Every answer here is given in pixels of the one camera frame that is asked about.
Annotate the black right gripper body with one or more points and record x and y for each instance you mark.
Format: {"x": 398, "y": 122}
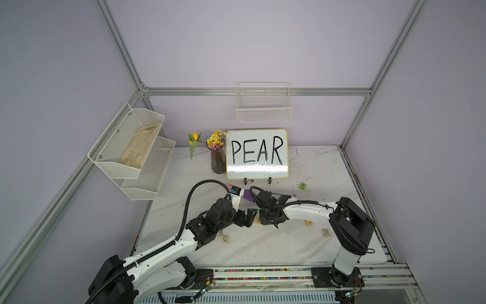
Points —
{"x": 266, "y": 212}

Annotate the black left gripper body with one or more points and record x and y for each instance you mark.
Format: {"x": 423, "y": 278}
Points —
{"x": 228, "y": 222}

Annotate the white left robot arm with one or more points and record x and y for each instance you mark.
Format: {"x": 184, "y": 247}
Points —
{"x": 167, "y": 265}

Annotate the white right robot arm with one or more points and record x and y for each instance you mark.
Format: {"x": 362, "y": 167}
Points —
{"x": 351, "y": 225}

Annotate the yellow framed whiteboard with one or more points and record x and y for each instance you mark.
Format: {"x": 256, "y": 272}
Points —
{"x": 257, "y": 154}

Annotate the ribbed glass vase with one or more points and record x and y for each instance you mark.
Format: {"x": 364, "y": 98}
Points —
{"x": 218, "y": 160}

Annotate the yellow flower bouquet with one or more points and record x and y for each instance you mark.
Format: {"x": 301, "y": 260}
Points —
{"x": 216, "y": 141}

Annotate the loose yellow flower stem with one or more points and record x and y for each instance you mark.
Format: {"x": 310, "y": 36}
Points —
{"x": 194, "y": 141}

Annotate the beige cloth in shelf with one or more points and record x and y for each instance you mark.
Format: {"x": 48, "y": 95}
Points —
{"x": 137, "y": 151}

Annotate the white mesh double shelf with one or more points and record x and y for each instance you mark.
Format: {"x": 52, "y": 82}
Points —
{"x": 137, "y": 184}

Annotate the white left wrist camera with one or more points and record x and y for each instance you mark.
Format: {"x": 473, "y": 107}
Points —
{"x": 236, "y": 194}

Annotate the white wire wall basket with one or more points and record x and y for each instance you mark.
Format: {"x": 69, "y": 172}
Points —
{"x": 267, "y": 102}

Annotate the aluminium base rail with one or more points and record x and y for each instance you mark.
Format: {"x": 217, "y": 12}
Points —
{"x": 298, "y": 284}

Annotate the aluminium cage frame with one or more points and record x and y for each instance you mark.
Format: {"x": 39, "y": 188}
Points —
{"x": 19, "y": 263}

